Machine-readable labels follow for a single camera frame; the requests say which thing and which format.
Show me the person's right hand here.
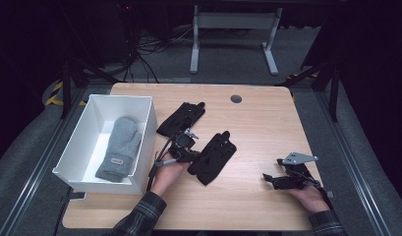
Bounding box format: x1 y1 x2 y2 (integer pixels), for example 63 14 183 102
285 185 330 214

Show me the yellow black hazard tape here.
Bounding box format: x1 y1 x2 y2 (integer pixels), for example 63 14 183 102
45 82 88 106

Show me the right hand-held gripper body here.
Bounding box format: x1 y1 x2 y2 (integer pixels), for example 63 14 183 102
274 151 319 191

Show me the hand-held gripper cable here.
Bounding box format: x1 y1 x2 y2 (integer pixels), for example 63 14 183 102
146 136 177 192
305 178 334 210

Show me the black metal stand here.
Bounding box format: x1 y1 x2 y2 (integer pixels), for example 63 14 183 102
59 55 121 120
275 58 340 123

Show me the right hand-held gripper cable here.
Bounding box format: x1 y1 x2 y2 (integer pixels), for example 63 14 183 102
305 178 334 210

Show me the grey mitten with label patch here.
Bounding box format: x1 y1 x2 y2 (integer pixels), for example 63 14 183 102
94 116 143 183

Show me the white storage box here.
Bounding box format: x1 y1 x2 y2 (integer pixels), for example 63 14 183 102
52 93 158 196

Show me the white metal desk frame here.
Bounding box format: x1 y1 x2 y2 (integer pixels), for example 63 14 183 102
189 4 284 77

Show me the bundle of black floor cables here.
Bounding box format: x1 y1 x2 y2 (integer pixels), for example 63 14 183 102
103 3 197 84

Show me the person's left hand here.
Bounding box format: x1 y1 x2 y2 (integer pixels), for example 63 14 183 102
149 160 192 198

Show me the aluminium floor rail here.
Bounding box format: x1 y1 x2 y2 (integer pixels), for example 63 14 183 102
0 88 88 236
315 91 391 236

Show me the left hand-held gripper cable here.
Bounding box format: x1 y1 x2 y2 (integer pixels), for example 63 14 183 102
146 136 177 192

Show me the black glove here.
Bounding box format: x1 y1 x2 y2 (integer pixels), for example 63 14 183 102
156 101 206 139
187 131 238 187

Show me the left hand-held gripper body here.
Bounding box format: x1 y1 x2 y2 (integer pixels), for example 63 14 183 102
168 128 201 163

